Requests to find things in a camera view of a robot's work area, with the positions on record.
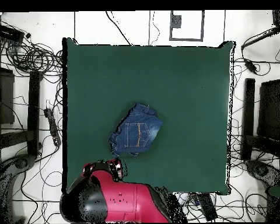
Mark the blue denim jeans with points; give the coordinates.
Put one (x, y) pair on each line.
(137, 130)

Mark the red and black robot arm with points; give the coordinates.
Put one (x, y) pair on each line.
(126, 203)

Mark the black power strip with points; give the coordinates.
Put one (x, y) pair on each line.
(207, 206)
(52, 126)

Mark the black stand base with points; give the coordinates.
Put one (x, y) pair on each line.
(22, 162)
(263, 171)

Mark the narrow black panel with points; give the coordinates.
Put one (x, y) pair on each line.
(248, 116)
(33, 112)

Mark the dark green table cloth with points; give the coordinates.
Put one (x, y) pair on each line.
(189, 93)

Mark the wide black panel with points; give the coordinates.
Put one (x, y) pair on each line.
(270, 109)
(5, 98)

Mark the black electronics box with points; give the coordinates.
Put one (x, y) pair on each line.
(8, 32)

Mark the black power adapter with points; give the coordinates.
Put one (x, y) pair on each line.
(250, 65)

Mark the black bar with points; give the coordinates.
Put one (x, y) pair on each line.
(259, 38)

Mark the grey square frame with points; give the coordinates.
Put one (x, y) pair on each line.
(171, 35)

